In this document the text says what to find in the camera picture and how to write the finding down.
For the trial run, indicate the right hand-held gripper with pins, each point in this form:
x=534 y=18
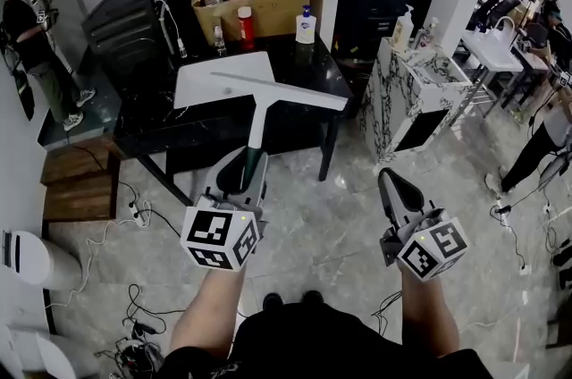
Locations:
x=429 y=252

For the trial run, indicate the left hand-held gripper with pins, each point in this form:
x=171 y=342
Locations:
x=210 y=234

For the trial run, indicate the person's left forearm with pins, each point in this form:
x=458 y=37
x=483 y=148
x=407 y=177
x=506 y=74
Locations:
x=210 y=310

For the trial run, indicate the person's right forearm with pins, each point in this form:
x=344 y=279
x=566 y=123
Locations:
x=426 y=314

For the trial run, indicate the white marble veined cabinet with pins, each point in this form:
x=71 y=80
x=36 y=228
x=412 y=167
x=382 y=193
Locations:
x=402 y=100

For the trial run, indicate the white rectangular sink basin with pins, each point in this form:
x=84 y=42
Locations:
x=201 y=82

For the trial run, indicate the white power strip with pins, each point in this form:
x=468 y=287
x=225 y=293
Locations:
x=138 y=214

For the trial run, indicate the black marble table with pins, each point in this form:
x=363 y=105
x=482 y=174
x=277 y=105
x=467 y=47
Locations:
x=308 y=73

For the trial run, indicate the person's black left shoe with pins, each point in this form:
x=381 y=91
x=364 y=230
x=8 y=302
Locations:
x=272 y=301

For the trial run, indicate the person's black shoe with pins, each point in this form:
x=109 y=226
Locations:
x=272 y=301
x=313 y=297

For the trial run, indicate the person's black right shoe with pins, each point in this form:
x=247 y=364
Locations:
x=313 y=297

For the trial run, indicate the chrome faucet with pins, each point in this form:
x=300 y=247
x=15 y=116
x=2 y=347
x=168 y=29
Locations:
x=219 y=42

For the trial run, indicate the red spray can white cap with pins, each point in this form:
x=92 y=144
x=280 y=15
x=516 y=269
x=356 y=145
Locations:
x=246 y=31

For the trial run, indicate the wooden step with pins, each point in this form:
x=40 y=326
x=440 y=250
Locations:
x=76 y=185

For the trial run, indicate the pale yellow pump bottle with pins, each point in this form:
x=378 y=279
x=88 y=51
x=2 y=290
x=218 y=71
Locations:
x=403 y=31

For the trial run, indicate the white soap bottle blue pump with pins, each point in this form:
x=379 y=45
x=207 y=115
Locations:
x=305 y=28

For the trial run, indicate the small clear pump bottle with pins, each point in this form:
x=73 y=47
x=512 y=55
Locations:
x=431 y=31

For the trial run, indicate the white sink on metal stand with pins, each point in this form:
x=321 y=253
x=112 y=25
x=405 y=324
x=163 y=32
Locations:
x=491 y=51

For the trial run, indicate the person's black clothing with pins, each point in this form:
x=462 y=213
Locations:
x=313 y=346

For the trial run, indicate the black ribbed cabinet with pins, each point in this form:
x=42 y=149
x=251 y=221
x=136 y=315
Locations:
x=120 y=37

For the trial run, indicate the white curved appliance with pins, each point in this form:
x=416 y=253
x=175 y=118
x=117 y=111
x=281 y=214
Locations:
x=49 y=355

